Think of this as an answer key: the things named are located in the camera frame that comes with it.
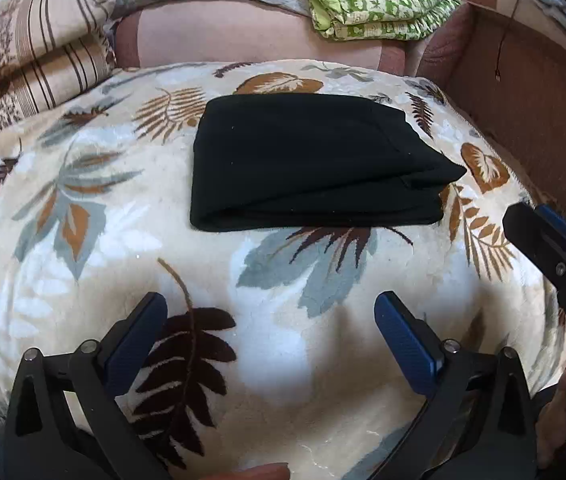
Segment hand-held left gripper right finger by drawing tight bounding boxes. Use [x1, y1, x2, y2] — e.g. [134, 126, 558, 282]
[368, 292, 539, 480]

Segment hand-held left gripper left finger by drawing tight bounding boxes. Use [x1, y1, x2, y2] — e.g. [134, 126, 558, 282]
[0, 292, 171, 480]

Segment black pants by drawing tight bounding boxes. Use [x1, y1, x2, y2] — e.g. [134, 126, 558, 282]
[189, 92, 468, 233]

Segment person's left hand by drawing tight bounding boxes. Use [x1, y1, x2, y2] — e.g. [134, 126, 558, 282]
[208, 462, 291, 480]

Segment brown wooden panel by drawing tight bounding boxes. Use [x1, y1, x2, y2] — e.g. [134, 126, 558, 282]
[438, 2, 566, 241]

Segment leaf print fleece blanket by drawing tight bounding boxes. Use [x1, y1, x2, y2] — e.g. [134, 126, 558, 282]
[0, 60, 566, 480]

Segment green patterned blanket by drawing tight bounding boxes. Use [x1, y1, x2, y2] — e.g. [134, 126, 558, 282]
[290, 0, 464, 41]

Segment striped beige bedding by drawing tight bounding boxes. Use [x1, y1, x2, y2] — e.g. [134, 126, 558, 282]
[0, 0, 118, 161]

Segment pink bolster cushion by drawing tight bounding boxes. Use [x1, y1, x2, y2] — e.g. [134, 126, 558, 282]
[113, 0, 479, 81]

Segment black cable with plug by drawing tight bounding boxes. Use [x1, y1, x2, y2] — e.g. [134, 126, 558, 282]
[494, 0, 520, 83]

